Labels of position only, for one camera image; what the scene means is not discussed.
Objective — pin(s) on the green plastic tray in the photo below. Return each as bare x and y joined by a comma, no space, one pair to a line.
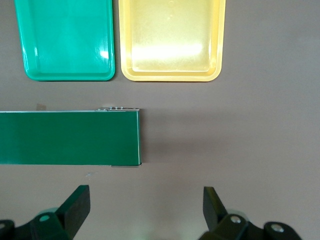
65,37

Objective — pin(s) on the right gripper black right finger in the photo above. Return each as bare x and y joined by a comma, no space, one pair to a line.
217,220

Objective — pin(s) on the green conveyor belt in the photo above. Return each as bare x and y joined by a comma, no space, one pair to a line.
70,137

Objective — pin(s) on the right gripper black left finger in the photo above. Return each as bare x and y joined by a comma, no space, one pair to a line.
70,215

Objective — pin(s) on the yellow plastic tray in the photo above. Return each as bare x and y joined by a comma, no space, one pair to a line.
172,37

